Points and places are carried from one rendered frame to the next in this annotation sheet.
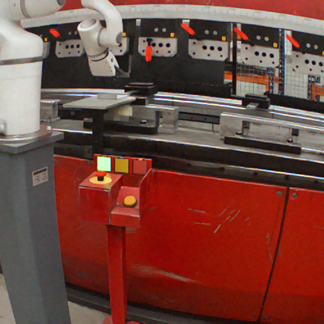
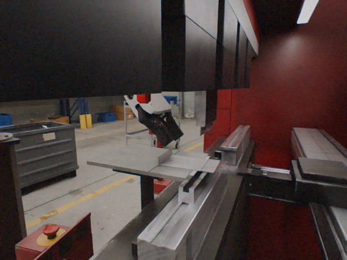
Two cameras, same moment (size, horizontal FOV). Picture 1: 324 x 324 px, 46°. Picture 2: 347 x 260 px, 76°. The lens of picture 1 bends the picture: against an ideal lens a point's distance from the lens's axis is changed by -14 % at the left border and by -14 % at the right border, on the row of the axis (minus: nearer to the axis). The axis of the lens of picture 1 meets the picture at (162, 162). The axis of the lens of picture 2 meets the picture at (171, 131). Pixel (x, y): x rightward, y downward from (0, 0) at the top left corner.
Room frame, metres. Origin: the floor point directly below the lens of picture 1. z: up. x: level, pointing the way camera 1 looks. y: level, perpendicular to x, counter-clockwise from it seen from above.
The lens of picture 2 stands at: (1.68, -0.31, 1.18)
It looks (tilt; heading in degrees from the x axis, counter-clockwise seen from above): 11 degrees down; 95
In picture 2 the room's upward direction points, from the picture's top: straight up
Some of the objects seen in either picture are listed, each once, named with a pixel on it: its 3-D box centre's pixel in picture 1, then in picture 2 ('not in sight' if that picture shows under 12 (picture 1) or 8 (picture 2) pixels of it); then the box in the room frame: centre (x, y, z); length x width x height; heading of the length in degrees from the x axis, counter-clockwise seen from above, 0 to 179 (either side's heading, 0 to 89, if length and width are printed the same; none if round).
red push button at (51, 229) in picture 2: (100, 177); (51, 233); (1.30, 0.19, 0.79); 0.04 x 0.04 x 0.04
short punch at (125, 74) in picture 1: (118, 65); (207, 111); (1.71, 0.19, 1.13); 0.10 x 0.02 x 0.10; 71
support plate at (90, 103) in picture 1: (99, 101); (150, 159); (1.57, 0.24, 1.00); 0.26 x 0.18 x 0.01; 161
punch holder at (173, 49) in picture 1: (161, 36); (175, 32); (1.65, 0.03, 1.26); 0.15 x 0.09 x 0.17; 71
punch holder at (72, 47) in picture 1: (74, 38); (227, 61); (1.78, 0.40, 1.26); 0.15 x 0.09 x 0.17; 71
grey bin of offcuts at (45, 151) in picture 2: not in sight; (35, 153); (-0.27, 2.20, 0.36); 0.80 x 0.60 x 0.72; 62
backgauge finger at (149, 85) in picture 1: (134, 90); (281, 173); (1.86, 0.13, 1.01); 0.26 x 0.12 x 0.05; 161
